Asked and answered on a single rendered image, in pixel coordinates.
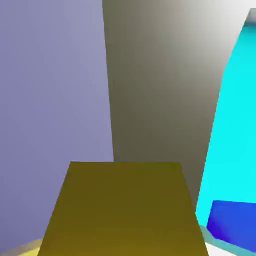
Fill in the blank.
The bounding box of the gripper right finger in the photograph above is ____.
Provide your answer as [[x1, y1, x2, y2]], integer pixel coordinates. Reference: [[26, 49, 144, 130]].
[[199, 225, 256, 256]]

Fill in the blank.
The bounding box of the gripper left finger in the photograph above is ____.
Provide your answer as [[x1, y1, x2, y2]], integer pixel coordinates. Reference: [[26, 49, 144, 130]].
[[0, 238, 44, 256]]

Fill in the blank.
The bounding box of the small yellow cube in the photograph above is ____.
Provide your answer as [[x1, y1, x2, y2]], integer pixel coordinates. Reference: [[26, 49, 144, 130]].
[[37, 161, 210, 256]]

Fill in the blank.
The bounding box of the small blue cube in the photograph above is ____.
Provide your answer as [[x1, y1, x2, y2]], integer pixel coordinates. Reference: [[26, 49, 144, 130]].
[[205, 199, 256, 253]]

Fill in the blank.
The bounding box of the large cyan box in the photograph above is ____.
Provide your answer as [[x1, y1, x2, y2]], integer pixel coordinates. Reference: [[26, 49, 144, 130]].
[[195, 7, 256, 223]]

